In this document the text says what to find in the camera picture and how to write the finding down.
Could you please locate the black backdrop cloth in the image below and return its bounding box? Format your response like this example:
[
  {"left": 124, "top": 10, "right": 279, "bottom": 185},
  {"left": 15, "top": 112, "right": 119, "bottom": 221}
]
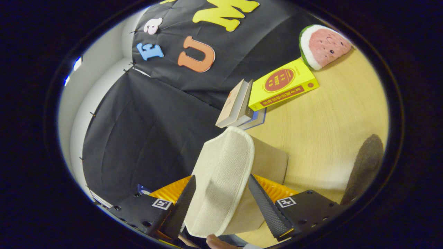
[{"left": 82, "top": 0, "right": 333, "bottom": 208}]

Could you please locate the yellow book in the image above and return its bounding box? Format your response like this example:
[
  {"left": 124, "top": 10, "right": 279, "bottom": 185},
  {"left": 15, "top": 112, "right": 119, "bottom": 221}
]
[{"left": 248, "top": 57, "right": 319, "bottom": 112}]

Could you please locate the grey book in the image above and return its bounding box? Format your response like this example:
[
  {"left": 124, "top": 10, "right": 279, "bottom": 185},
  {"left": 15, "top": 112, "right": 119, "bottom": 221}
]
[{"left": 239, "top": 105, "right": 255, "bottom": 127}]

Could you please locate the beige book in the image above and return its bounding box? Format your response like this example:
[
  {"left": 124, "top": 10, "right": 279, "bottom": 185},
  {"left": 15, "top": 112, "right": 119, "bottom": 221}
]
[{"left": 215, "top": 79, "right": 253, "bottom": 128}]

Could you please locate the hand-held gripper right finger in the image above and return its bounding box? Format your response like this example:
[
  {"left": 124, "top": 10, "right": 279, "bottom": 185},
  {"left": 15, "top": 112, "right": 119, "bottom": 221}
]
[{"left": 248, "top": 174, "right": 346, "bottom": 242}]

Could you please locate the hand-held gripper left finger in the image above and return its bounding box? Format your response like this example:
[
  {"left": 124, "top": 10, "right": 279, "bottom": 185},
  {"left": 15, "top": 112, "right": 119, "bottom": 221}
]
[{"left": 100, "top": 175, "right": 197, "bottom": 241}]

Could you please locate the brown fuzzy shoe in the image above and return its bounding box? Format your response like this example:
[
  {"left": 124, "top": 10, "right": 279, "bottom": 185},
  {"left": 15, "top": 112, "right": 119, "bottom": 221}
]
[{"left": 341, "top": 134, "right": 385, "bottom": 205}]

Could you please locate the large ceiling light panel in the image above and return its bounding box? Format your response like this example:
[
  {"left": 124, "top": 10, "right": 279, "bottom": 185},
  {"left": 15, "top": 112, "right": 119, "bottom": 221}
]
[{"left": 64, "top": 57, "right": 83, "bottom": 86}]

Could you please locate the watermelon slice plush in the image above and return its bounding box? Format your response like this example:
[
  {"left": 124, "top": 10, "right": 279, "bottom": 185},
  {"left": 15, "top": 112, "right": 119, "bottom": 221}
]
[{"left": 299, "top": 24, "right": 353, "bottom": 71}]

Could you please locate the beige fabric storage box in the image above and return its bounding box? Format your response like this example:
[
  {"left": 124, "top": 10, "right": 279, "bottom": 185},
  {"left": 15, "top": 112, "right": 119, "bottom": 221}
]
[{"left": 183, "top": 126, "right": 289, "bottom": 239}]

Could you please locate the blue book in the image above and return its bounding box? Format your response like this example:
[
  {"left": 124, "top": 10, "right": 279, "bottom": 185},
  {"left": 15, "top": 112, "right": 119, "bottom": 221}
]
[{"left": 242, "top": 108, "right": 267, "bottom": 130}]

